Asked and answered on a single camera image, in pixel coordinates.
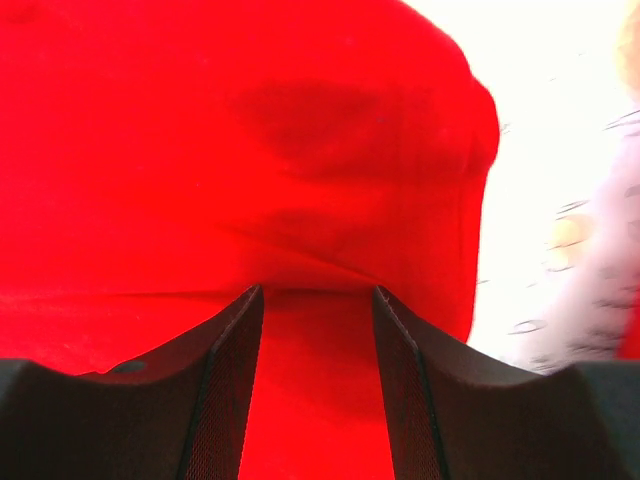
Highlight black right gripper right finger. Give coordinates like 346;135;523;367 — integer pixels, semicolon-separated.
372;287;639;480

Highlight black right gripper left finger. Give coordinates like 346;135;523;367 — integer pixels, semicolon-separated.
1;286;264;479

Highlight red t shirt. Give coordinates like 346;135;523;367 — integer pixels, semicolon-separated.
1;1;500;479

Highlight floral table cloth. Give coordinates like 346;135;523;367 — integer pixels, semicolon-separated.
415;1;639;374

